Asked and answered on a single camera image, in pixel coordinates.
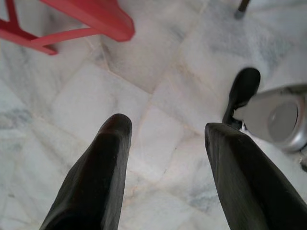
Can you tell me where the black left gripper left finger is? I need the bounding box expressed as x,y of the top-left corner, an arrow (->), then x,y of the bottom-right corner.
39,114 -> 133,230

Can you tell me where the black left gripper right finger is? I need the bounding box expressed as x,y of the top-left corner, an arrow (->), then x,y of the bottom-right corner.
204,122 -> 307,230

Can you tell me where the red plastic chair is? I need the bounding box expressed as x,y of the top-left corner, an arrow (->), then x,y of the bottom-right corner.
0,0 -> 136,56

